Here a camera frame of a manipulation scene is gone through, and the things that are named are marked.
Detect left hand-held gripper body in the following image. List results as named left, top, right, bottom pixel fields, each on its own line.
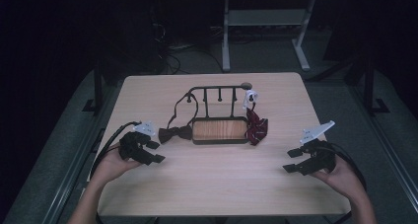
left=117, top=119, right=156, bottom=167

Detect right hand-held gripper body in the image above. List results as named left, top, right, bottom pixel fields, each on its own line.
left=299, top=119, right=337, bottom=177

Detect dark red bow tie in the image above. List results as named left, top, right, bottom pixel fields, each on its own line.
left=158, top=92, right=200, bottom=145

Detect striped red bow tie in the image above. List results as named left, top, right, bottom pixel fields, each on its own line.
left=243, top=89, right=269, bottom=147

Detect black rack with wooden tray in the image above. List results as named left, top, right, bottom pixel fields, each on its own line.
left=186, top=82, right=253, bottom=146

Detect person's right hand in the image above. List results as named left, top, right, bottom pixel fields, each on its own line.
left=310, top=154, right=367, bottom=200

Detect person's left hand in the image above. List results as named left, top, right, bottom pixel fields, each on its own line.
left=95, top=144, right=143, bottom=187

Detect black stand leg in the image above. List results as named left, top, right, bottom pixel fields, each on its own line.
left=82, top=64, right=110, bottom=113
left=360, top=57, right=390, bottom=115

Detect white metal stand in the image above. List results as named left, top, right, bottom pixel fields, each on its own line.
left=221, top=0, right=317, bottom=72

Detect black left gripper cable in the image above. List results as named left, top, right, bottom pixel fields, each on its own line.
left=89, top=120, right=143, bottom=183

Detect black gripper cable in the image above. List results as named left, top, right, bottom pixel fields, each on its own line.
left=323, top=144, right=369, bottom=192
left=89, top=120, right=143, bottom=183

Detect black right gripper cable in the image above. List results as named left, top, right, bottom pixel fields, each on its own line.
left=323, top=144, right=369, bottom=192

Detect black floor cables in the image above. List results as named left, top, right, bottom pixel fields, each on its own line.
left=150, top=23, right=225, bottom=76

